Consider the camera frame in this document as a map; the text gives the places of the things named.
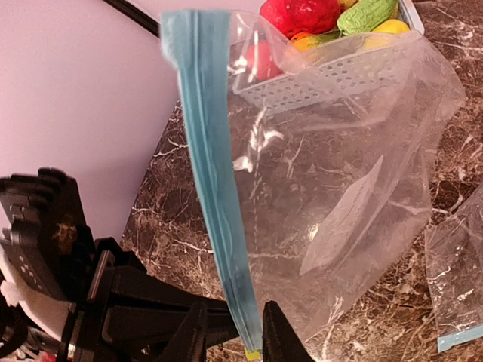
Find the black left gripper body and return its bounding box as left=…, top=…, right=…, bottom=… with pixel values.
left=56, top=238, right=230, bottom=361

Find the left black frame post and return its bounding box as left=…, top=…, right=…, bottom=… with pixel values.
left=103, top=0, right=160, bottom=38

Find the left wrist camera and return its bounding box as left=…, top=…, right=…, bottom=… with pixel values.
left=1, top=167, right=95, bottom=340

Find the yellow lemon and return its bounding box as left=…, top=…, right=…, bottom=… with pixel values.
left=364, top=19, right=411, bottom=50

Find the red apple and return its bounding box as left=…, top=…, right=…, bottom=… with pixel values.
left=260, top=0, right=340, bottom=38
left=245, top=40, right=282, bottom=81

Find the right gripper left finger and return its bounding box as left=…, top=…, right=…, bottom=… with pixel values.
left=158, top=302, right=208, bottom=362

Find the clear zip top bag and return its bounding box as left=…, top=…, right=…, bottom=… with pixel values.
left=160, top=10, right=465, bottom=351

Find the orange fruit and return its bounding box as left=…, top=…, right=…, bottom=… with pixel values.
left=290, top=31, right=339, bottom=63

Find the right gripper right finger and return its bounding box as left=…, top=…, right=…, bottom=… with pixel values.
left=263, top=301, right=313, bottom=362

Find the blue plastic basket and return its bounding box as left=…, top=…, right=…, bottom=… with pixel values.
left=227, top=1, right=424, bottom=115

